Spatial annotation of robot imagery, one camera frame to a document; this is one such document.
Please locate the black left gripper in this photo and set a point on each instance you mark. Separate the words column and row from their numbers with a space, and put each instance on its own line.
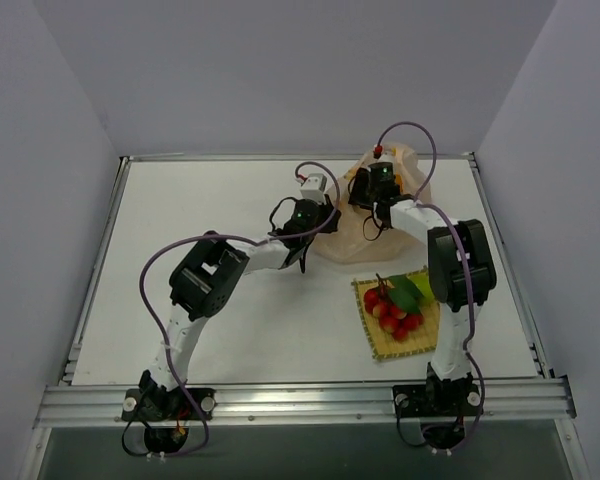
column 327, row 220

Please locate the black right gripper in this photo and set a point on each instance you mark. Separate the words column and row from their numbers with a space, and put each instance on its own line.
column 361, row 192

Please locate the translucent peach plastic bag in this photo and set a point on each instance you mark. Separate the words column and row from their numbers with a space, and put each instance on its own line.
column 359, row 238

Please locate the green fake pear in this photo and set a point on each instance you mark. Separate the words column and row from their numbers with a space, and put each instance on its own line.
column 420, row 289

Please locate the red fake cherry bunch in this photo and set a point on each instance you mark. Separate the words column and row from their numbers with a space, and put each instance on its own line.
column 391, row 304

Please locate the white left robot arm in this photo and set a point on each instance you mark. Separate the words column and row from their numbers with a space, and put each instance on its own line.
column 204, row 280

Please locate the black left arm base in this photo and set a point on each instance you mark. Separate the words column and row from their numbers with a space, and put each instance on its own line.
column 166, row 419

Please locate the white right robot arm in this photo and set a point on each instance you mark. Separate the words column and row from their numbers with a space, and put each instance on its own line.
column 460, row 265

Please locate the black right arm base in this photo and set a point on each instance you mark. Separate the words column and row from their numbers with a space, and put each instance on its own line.
column 442, row 413

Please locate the woven bamboo mat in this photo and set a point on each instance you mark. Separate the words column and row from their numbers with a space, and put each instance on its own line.
column 383, row 346

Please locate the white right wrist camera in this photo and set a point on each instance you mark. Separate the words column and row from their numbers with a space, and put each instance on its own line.
column 384, row 155

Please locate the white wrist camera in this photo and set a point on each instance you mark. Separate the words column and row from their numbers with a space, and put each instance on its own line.
column 313, row 188
column 384, row 155

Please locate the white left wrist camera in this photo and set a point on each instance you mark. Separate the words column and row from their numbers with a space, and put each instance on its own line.
column 313, row 188

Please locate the aluminium front frame rail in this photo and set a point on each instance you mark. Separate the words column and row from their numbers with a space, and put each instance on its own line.
column 302, row 403

